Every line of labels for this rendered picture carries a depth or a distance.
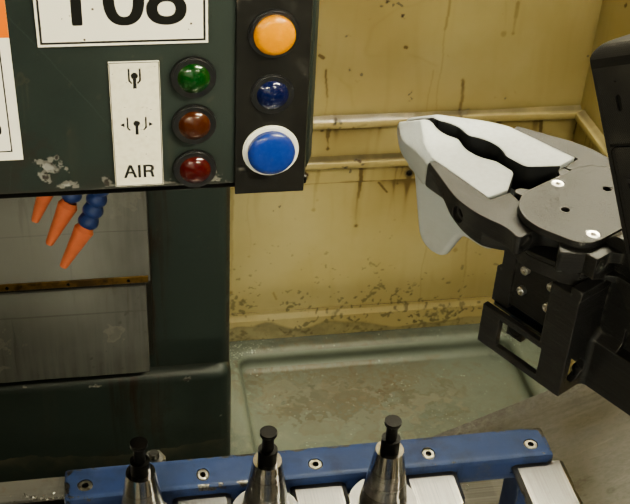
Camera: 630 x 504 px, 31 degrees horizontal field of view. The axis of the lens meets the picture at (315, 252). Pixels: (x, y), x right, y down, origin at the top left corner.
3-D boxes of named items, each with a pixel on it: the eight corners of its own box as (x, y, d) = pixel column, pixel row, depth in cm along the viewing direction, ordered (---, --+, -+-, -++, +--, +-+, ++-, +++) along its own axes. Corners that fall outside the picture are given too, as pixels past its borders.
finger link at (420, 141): (353, 217, 61) (477, 302, 55) (361, 120, 57) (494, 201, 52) (395, 199, 62) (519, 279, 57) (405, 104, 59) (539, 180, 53)
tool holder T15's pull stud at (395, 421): (395, 440, 101) (398, 412, 99) (402, 454, 99) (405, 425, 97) (377, 444, 100) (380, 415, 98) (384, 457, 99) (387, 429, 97)
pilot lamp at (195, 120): (212, 142, 69) (212, 110, 68) (177, 143, 69) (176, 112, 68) (211, 137, 70) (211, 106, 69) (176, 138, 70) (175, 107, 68)
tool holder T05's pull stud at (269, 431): (277, 453, 99) (279, 425, 97) (276, 468, 97) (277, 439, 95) (258, 452, 99) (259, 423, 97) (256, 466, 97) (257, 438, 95)
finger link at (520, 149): (395, 199, 62) (519, 279, 57) (405, 104, 59) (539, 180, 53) (435, 181, 64) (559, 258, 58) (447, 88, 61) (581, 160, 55)
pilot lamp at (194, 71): (212, 96, 68) (212, 62, 66) (176, 97, 67) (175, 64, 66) (211, 91, 68) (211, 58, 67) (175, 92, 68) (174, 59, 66)
